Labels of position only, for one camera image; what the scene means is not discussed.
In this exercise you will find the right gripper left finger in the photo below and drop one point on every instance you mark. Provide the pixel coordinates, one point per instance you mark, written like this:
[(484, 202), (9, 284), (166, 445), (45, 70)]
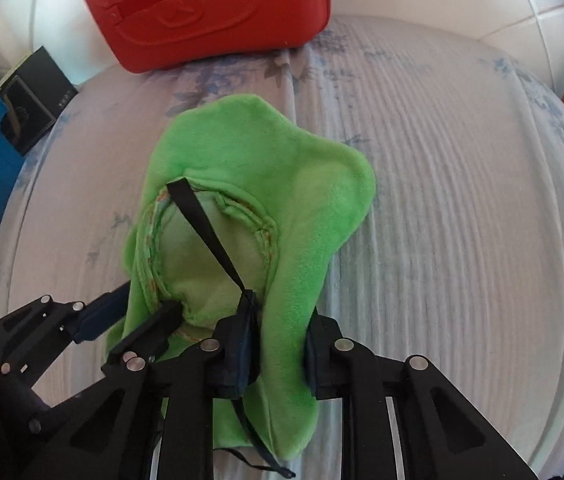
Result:
[(155, 417)]

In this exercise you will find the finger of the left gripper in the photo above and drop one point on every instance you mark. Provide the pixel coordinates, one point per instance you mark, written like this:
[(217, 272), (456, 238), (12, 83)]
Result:
[(88, 321), (148, 341)]

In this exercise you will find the red hard carry case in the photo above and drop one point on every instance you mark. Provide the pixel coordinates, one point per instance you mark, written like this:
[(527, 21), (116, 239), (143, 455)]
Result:
[(148, 35)]

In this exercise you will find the black box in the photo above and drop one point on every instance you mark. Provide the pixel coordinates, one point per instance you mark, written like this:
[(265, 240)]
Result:
[(35, 94)]

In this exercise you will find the green fleece hat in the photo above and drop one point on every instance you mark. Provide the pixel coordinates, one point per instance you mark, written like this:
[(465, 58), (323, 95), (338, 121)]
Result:
[(236, 196)]

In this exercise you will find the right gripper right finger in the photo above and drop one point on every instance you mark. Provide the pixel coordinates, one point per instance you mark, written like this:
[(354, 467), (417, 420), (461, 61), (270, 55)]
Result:
[(402, 419)]

